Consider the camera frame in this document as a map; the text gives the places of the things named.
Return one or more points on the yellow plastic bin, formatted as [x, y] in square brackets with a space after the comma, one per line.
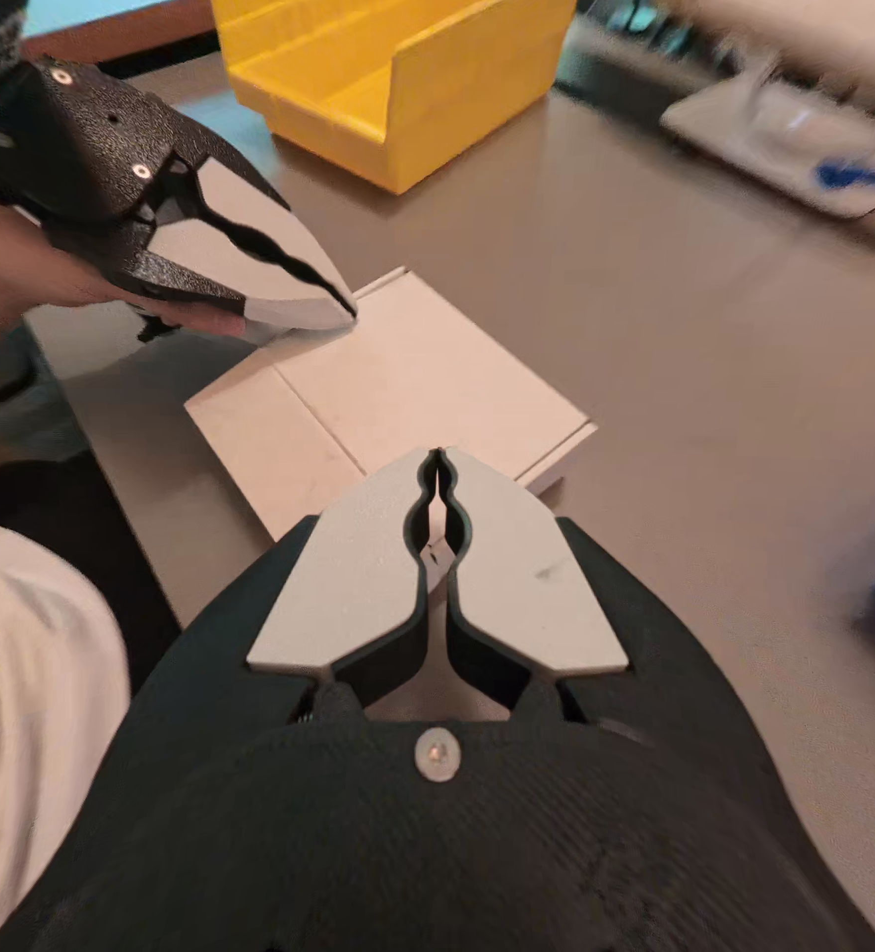
[437, 97]

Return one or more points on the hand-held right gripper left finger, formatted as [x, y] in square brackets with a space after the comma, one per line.
[333, 595]

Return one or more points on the person's left hand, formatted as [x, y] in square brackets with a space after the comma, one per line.
[13, 275]

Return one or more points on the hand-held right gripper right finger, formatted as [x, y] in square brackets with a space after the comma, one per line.
[534, 595]

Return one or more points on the white stand base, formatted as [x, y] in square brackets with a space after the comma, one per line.
[765, 141]

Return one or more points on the white cardboard mailer box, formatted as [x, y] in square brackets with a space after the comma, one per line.
[422, 372]

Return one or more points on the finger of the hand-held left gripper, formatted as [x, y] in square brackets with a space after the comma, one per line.
[259, 204]
[214, 260]

